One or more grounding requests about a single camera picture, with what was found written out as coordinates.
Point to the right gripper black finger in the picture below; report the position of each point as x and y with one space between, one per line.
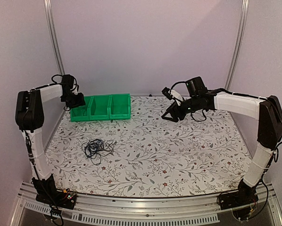
173 119
172 111

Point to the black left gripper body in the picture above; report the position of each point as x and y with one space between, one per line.
73 100

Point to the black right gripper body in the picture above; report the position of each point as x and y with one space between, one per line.
194 107

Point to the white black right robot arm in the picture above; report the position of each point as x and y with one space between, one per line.
265 111

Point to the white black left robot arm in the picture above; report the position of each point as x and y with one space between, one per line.
30 119

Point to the green bin left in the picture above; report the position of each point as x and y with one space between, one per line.
82 113

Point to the green bin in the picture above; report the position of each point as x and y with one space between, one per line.
100 108
120 107
82 113

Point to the green bin middle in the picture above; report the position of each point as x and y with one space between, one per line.
100 108

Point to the floral patterned table mat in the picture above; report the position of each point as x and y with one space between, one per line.
147 156

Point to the green bin right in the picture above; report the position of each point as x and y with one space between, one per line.
120 107

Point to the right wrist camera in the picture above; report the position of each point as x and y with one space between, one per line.
166 93

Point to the aluminium front frame rail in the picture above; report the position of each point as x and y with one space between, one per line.
200 210

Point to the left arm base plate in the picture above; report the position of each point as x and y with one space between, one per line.
65 199

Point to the aluminium back left post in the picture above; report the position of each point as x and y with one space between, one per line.
53 35

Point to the aluminium post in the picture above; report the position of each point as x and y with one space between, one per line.
238 42
53 35

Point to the aluminium back right post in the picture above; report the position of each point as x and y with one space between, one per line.
238 42

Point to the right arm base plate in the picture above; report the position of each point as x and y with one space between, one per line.
242 207

